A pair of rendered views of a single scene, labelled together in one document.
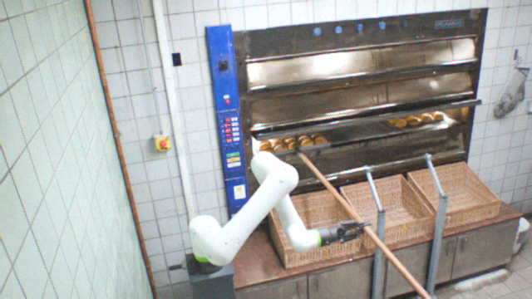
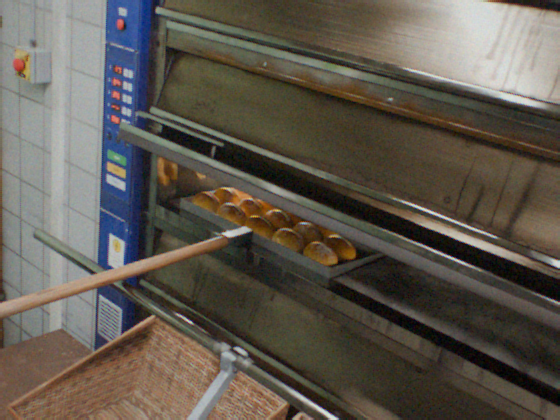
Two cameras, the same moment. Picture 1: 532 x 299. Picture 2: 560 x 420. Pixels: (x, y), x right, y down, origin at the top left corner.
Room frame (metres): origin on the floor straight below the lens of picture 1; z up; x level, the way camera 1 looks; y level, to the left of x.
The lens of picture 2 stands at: (1.79, -1.68, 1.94)
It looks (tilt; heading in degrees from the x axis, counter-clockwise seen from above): 21 degrees down; 53
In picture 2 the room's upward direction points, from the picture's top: 8 degrees clockwise
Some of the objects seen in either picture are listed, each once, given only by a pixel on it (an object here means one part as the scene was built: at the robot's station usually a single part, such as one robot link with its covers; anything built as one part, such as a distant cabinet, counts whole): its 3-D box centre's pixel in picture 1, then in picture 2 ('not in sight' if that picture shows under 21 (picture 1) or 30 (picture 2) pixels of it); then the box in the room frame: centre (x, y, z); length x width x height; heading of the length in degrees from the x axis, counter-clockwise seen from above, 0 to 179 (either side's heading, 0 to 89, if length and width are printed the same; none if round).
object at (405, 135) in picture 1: (366, 142); (425, 339); (2.92, -0.76, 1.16); 1.80 x 0.06 x 0.04; 104
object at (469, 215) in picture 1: (451, 193); not in sight; (2.78, -1.43, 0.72); 0.56 x 0.49 x 0.28; 102
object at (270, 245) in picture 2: (288, 140); (292, 221); (2.97, -0.16, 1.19); 0.55 x 0.36 x 0.03; 104
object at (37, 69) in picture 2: (162, 141); (32, 64); (2.50, 0.68, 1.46); 0.10 x 0.07 x 0.10; 104
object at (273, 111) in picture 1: (369, 95); (455, 178); (2.89, -0.77, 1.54); 1.79 x 0.11 x 0.19; 104
